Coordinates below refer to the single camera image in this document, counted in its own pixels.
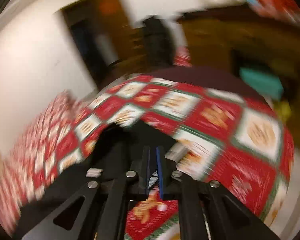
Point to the brown wooden door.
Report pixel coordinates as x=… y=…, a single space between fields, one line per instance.
x=103 y=36

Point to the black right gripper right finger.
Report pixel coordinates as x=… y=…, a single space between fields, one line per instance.
x=167 y=184

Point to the teal box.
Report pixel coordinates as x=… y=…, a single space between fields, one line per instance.
x=264 y=83

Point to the black pants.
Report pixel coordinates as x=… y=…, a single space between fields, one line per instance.
x=117 y=150

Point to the red checkered bedspread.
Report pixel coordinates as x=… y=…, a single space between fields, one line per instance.
x=237 y=140

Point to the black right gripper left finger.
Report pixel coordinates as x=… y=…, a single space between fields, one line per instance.
x=140 y=182

